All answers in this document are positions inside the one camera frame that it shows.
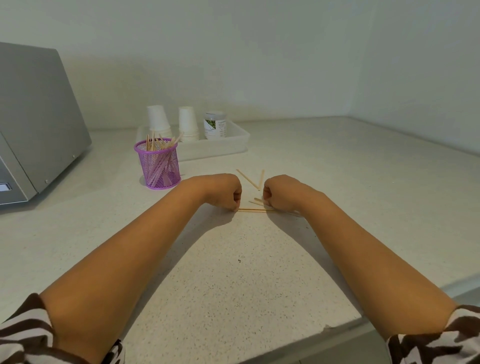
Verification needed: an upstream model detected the person's right hand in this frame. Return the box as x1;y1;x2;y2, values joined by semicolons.
262;174;313;215

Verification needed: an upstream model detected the person's left hand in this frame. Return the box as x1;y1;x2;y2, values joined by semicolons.
194;173;243;212

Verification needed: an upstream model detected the person's right forearm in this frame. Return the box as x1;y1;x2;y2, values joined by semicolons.
299;187;459;341

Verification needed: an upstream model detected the person's left forearm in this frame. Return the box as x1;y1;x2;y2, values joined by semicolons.
39;178;206;364

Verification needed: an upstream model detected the clear plastic tray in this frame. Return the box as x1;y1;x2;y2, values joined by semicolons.
136;120;251;163

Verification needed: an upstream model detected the clear jar with green label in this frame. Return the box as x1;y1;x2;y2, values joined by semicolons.
203;111;228;140

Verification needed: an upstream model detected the purple mesh cup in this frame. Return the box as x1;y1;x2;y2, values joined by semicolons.
134;138;182;191

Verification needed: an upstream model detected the stack of white paper cups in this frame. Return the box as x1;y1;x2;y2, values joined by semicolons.
178;106;200;142
146;104;173;139

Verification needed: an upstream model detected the bunch of wooden stirrers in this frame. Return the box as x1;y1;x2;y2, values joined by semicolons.
145;131;184;184

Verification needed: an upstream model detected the grey metal machine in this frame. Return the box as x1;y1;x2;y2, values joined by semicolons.
0;41;92;206

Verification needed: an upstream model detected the brown white striped right sleeve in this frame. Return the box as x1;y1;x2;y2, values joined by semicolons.
386;304;480;364

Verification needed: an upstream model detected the brown white striped sleeve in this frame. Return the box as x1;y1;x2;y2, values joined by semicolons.
386;304;480;364
0;293;125;364

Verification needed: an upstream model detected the brown white striped left sleeve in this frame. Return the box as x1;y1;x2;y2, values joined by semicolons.
0;293;125;364

